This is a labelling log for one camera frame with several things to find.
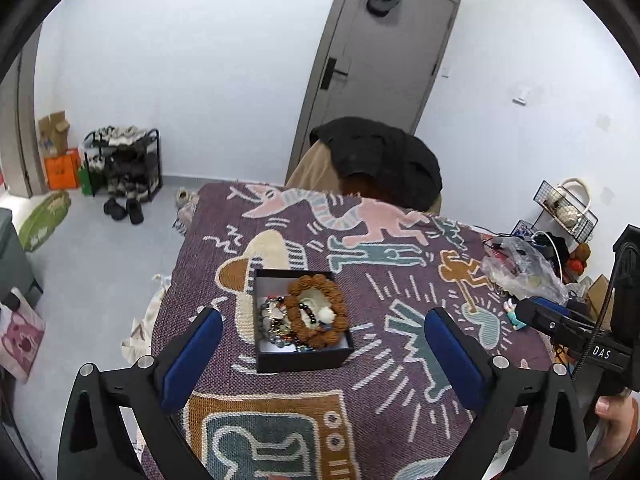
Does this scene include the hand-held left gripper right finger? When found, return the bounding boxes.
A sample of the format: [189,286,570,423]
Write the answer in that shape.
[424,306,591,480]

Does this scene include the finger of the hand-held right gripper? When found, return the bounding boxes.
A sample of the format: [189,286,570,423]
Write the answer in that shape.
[517,297,601,348]

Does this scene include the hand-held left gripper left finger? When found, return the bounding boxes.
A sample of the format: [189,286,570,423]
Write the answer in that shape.
[57,305,224,480]

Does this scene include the black jewelry box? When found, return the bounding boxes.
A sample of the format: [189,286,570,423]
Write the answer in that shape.
[252,268,357,373]

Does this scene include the dark bead bracelet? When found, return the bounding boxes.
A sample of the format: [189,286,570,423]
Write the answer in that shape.
[294,299,327,328]

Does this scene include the brown bead bracelet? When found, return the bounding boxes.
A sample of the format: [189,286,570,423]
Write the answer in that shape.
[285,275,351,348]

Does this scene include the person's right hand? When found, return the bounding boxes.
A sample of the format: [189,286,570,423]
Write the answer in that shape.
[592,395,640,473]

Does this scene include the teal toy figure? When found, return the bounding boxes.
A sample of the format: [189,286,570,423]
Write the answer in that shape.
[504,297,531,332]

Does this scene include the brown stuffed toy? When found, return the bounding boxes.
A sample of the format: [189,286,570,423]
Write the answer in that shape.
[569,242,592,274]

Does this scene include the clear plastic bag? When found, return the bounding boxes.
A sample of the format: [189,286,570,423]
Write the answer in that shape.
[481,235,569,307]

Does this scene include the printed woven blanket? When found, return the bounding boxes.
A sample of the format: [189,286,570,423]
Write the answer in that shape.
[150,181,557,480]

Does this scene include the grey shoes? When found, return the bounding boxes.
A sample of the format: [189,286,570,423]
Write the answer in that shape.
[173,186,202,233]

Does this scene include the pink printed tote bag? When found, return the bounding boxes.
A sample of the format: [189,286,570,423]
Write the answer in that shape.
[0,287,47,385]

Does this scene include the green rug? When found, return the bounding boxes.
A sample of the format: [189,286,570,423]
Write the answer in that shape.
[19,190,72,253]

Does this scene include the black shoe rack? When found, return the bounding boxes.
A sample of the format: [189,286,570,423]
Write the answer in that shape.
[80,126,163,200]

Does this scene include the black jacket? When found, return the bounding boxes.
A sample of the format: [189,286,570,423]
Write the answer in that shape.
[310,116,443,211]

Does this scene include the tan chair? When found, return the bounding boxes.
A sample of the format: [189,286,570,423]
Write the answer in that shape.
[285,142,443,217]

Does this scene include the orange bag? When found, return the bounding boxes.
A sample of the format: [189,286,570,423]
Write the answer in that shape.
[44,149,82,191]

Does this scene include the cardboard box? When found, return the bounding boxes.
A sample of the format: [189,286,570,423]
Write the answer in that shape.
[37,110,72,158]

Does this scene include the grey door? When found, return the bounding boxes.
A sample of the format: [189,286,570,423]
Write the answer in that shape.
[287,0,462,187]

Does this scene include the black door lock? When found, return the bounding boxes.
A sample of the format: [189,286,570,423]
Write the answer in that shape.
[320,57,350,91]

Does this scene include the black wire basket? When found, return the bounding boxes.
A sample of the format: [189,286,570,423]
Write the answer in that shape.
[531,177,599,247]

